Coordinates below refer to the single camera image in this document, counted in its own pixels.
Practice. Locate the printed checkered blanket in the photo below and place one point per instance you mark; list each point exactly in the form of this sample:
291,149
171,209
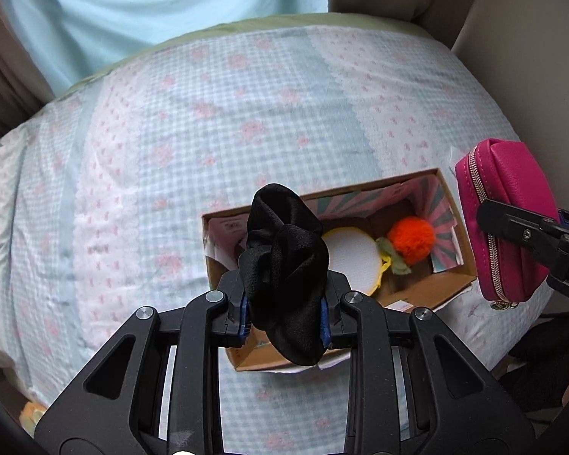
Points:
170,128

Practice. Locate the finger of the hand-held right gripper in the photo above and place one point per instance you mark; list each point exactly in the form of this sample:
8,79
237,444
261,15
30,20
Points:
507,225

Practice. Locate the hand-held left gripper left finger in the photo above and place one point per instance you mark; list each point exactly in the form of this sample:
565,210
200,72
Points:
241,324

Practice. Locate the orange pom-pom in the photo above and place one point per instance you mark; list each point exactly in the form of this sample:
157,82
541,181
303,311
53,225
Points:
410,239

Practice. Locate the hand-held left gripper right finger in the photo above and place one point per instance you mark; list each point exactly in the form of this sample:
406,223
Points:
326,329

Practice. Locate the round yellow white puff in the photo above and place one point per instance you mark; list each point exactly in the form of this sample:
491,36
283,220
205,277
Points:
355,260

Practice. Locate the black scrunchie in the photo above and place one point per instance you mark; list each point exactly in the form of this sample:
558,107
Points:
284,270

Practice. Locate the yellow soft object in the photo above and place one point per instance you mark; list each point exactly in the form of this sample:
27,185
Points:
31,414

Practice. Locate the cardboard box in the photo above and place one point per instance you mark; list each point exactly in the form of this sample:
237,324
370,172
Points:
422,294

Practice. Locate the light blue hanging cloth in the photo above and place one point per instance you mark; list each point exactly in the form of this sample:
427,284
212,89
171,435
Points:
147,4

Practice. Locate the white crinkled quilt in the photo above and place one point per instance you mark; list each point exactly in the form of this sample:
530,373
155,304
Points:
0,208

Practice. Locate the dark cloth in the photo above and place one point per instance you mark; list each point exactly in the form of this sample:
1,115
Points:
545,365

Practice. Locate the pink zipper pouch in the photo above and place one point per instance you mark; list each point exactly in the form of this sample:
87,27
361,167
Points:
502,180

